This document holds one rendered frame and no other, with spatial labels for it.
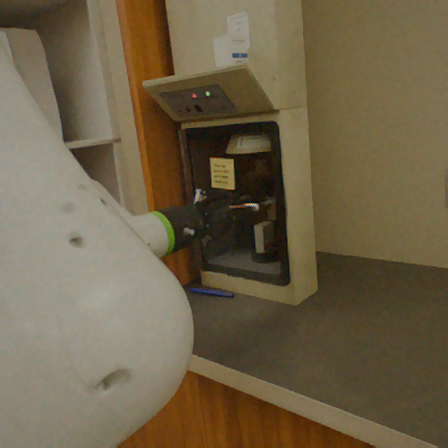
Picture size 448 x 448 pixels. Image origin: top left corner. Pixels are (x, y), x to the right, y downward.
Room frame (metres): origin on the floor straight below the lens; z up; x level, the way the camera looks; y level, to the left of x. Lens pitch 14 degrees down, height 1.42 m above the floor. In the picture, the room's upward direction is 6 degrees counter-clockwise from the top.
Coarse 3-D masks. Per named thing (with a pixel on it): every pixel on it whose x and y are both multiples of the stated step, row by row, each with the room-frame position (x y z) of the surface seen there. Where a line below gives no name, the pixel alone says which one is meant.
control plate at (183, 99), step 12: (216, 84) 1.01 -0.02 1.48; (168, 96) 1.13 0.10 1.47; (180, 96) 1.11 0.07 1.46; (192, 96) 1.09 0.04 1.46; (204, 96) 1.07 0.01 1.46; (216, 96) 1.05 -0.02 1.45; (180, 108) 1.15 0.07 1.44; (192, 108) 1.13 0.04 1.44; (204, 108) 1.11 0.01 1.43; (216, 108) 1.09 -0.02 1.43; (228, 108) 1.06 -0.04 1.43
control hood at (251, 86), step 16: (240, 64) 0.94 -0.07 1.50; (256, 64) 0.96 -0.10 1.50; (272, 64) 1.00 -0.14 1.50; (160, 80) 1.10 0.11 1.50; (176, 80) 1.07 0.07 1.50; (192, 80) 1.04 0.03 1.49; (208, 80) 1.02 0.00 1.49; (224, 80) 1.00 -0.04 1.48; (240, 80) 0.97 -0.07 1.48; (256, 80) 0.96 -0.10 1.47; (272, 80) 1.00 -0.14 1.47; (240, 96) 1.01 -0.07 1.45; (256, 96) 0.99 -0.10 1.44; (272, 96) 1.00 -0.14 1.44; (240, 112) 1.06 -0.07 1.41; (256, 112) 1.04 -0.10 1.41
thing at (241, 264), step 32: (192, 128) 1.19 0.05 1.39; (224, 128) 1.12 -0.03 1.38; (256, 128) 1.05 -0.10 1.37; (192, 160) 1.20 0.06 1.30; (256, 160) 1.06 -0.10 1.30; (256, 192) 1.06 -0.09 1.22; (256, 224) 1.07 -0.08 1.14; (224, 256) 1.15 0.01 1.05; (256, 256) 1.08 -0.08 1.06; (288, 256) 1.02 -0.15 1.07
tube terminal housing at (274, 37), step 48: (192, 0) 1.17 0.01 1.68; (240, 0) 1.08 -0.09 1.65; (288, 0) 1.06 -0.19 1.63; (192, 48) 1.18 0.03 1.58; (288, 48) 1.05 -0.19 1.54; (288, 96) 1.04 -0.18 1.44; (288, 144) 1.03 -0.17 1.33; (288, 192) 1.02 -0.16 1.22; (288, 240) 1.02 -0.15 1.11; (240, 288) 1.13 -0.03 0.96; (288, 288) 1.03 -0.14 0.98
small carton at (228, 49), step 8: (216, 40) 1.02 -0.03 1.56; (224, 40) 1.01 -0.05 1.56; (232, 40) 1.00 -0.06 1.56; (240, 40) 1.02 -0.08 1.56; (216, 48) 1.03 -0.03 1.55; (224, 48) 1.01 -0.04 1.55; (232, 48) 1.00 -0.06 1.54; (240, 48) 1.01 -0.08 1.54; (216, 56) 1.03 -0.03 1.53; (224, 56) 1.01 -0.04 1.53; (232, 56) 1.00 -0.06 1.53; (240, 56) 1.01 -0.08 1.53; (216, 64) 1.03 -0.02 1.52; (224, 64) 1.01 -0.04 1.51
